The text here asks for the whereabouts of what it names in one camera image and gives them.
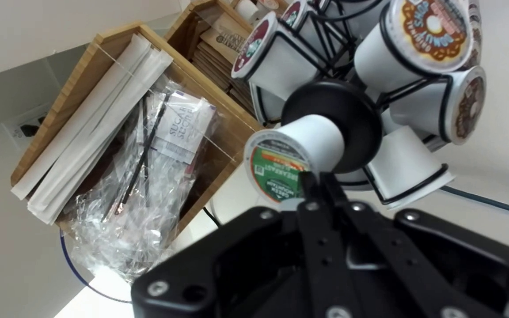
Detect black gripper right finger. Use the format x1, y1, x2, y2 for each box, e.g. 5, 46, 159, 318
323, 173, 509, 318

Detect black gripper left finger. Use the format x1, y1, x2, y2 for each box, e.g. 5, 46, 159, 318
129, 171, 351, 318

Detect green lid white coffee pod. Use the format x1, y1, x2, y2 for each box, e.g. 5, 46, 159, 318
242, 113, 346, 205

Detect clear plastic cutlery bag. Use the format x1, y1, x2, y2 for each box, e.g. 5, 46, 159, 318
58, 78, 219, 283

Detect wooden condiment organizer box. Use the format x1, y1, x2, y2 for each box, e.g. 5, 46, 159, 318
9, 0, 267, 238

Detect brown lid white coffee pod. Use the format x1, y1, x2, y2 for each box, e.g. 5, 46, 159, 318
383, 64, 488, 147

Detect red lid white coffee pod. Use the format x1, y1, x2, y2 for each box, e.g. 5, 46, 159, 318
229, 11, 321, 120

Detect white paper wrapped straws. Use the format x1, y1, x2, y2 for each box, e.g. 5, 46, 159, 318
10, 32, 175, 226

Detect brown box of packets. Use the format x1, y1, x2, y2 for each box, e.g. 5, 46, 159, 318
196, 11, 254, 92

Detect donut lid white coffee pod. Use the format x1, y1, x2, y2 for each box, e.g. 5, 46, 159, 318
351, 0, 475, 97

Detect dark counter cable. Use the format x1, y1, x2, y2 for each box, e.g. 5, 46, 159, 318
438, 182, 509, 223

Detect black wire coffee pod carousel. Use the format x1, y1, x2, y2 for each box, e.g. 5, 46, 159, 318
229, 0, 488, 210

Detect white wall outlet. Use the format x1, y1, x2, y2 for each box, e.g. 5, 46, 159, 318
2, 104, 53, 141

